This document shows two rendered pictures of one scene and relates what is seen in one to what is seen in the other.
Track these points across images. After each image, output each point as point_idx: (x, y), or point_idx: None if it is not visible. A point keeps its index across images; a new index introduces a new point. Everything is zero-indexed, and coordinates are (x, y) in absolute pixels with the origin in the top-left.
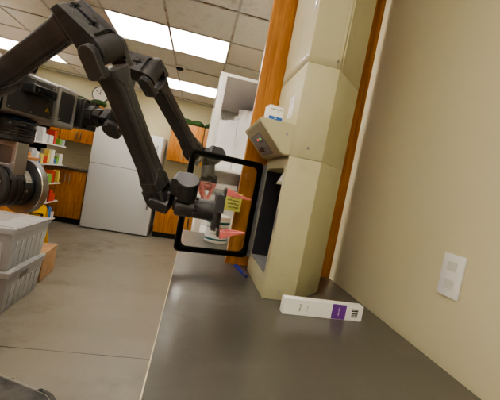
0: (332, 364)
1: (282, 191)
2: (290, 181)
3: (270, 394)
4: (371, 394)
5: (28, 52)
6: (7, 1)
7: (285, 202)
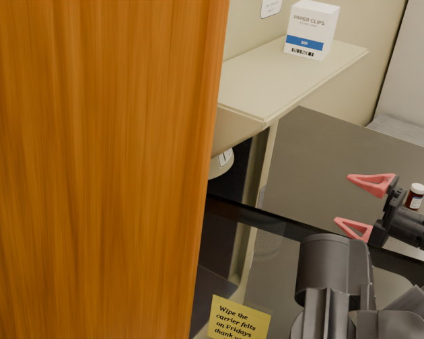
0: (280, 209)
1: (271, 155)
2: (266, 132)
3: (355, 215)
4: (281, 189)
5: None
6: None
7: (260, 167)
